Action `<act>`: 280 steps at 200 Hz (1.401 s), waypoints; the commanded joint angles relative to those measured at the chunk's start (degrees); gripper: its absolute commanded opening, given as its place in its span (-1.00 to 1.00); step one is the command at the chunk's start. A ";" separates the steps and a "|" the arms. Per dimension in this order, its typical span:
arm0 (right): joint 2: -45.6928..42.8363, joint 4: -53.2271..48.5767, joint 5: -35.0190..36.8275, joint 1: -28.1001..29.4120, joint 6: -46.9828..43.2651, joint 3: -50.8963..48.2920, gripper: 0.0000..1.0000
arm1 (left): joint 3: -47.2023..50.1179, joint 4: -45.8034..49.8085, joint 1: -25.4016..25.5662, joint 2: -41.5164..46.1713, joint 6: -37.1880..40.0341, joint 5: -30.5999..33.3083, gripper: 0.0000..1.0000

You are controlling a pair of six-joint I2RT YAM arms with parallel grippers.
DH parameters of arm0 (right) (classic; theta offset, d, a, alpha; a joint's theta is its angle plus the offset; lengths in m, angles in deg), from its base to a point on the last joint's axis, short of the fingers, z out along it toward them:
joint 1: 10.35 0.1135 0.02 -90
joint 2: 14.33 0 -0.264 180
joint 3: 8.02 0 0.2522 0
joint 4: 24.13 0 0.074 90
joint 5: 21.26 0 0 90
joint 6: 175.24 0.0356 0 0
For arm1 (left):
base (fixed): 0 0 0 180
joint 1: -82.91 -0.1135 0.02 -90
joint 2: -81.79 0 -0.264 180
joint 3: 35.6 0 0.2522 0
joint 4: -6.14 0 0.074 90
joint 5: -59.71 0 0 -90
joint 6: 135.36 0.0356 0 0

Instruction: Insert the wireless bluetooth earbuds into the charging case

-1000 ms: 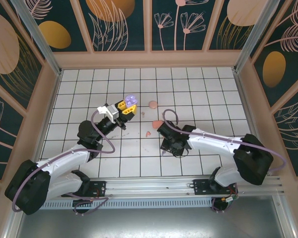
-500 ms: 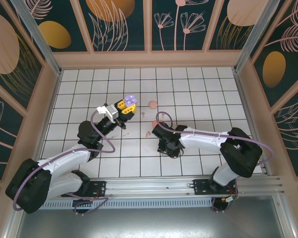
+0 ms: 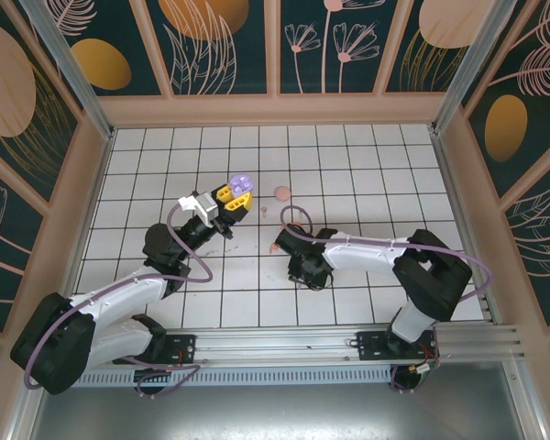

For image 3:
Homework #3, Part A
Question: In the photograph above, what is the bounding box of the purple earbud charging case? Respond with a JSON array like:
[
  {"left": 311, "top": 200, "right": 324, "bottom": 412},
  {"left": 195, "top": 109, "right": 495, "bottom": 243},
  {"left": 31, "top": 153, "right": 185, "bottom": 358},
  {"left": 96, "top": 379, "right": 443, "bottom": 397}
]
[{"left": 227, "top": 172, "right": 256, "bottom": 196}]

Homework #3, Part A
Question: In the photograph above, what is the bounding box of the green circuit board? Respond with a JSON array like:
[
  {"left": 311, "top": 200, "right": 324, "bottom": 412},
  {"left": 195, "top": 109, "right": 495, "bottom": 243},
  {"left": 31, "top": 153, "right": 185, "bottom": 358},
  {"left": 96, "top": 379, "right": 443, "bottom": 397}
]
[{"left": 410, "top": 359, "right": 441, "bottom": 381}]

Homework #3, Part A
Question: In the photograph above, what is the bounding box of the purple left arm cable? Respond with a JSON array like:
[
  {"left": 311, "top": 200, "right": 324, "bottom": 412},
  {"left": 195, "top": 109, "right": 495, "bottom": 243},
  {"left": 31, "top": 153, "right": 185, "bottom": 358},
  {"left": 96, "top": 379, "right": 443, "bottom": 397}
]
[{"left": 23, "top": 203, "right": 212, "bottom": 400}]

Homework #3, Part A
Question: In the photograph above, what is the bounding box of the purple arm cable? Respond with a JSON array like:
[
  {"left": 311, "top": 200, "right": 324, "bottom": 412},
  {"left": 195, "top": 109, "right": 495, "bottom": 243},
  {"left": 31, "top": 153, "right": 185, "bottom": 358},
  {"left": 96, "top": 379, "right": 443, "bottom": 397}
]
[
  {"left": 23, "top": 203, "right": 212, "bottom": 400},
  {"left": 279, "top": 204, "right": 494, "bottom": 349}
]

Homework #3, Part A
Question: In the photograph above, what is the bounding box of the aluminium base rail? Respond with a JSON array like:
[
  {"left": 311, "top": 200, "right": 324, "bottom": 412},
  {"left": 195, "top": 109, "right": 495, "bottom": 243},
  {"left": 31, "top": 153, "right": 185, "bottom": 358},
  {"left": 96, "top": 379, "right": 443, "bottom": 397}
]
[{"left": 25, "top": 324, "right": 524, "bottom": 368}]

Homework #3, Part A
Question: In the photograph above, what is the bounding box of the aluminium table side rail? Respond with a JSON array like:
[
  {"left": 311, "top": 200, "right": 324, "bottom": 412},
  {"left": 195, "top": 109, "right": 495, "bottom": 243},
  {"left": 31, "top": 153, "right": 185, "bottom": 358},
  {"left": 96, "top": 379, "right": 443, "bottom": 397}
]
[
  {"left": 53, "top": 128, "right": 116, "bottom": 332},
  {"left": 428, "top": 126, "right": 501, "bottom": 325}
]

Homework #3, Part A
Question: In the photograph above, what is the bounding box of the grey slotted cable duct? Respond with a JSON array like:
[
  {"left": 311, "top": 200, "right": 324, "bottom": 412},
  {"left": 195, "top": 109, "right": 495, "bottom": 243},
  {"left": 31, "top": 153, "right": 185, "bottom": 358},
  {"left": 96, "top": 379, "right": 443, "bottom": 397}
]
[{"left": 43, "top": 368, "right": 395, "bottom": 387}]

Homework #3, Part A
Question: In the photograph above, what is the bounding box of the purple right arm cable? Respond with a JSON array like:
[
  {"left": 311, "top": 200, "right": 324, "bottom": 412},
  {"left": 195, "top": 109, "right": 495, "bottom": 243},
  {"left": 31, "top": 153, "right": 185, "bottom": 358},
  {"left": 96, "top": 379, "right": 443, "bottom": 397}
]
[{"left": 279, "top": 204, "right": 494, "bottom": 349}]

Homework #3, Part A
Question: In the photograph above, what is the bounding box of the aluminium corner post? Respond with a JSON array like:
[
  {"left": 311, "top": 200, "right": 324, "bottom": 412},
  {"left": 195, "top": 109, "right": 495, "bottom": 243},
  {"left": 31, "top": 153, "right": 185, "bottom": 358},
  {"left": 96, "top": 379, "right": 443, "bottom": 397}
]
[
  {"left": 16, "top": 0, "right": 116, "bottom": 141},
  {"left": 430, "top": 0, "right": 533, "bottom": 137}
]

